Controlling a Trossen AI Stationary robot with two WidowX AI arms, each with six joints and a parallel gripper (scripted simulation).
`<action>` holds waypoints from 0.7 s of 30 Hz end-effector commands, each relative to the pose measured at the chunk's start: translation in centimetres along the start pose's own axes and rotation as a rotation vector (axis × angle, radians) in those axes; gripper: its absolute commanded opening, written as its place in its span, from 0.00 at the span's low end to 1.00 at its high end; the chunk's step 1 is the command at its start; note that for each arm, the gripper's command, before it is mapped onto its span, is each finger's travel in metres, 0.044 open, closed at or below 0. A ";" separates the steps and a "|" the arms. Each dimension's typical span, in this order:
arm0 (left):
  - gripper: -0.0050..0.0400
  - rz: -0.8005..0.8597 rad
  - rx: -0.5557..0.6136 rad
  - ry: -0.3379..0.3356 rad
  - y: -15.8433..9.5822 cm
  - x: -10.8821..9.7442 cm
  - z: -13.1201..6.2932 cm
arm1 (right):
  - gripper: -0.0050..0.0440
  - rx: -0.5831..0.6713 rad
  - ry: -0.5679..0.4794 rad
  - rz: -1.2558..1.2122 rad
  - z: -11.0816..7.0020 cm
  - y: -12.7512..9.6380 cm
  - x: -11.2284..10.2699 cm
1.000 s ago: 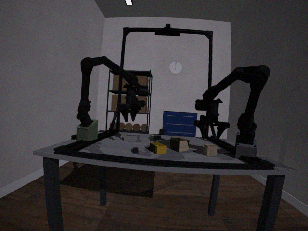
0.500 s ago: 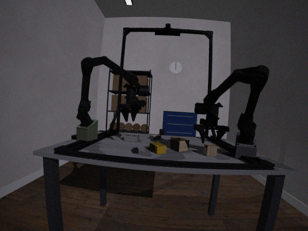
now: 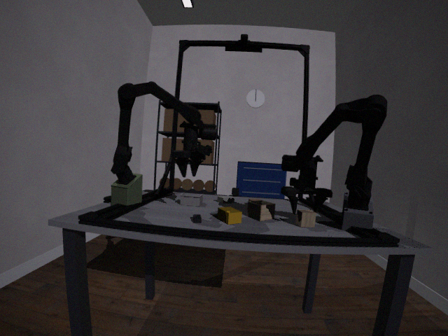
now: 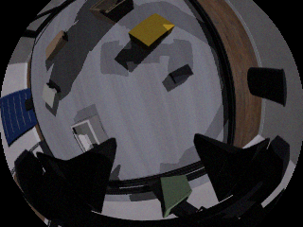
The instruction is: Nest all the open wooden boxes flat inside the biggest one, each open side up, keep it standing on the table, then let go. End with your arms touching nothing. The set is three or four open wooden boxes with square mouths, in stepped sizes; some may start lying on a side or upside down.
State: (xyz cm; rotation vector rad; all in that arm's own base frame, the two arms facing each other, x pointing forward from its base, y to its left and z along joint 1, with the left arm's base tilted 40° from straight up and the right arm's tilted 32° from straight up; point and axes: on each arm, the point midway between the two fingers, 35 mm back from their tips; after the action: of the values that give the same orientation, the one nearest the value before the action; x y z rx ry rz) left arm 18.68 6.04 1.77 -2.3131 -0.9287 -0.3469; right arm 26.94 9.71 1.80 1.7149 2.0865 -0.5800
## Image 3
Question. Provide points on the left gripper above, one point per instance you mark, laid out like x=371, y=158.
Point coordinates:
x=307, y=182

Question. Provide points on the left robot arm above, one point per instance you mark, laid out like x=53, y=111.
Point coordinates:
x=372, y=116

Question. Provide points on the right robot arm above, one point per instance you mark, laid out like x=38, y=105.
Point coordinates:
x=127, y=94

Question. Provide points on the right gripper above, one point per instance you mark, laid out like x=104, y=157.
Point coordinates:
x=183, y=155

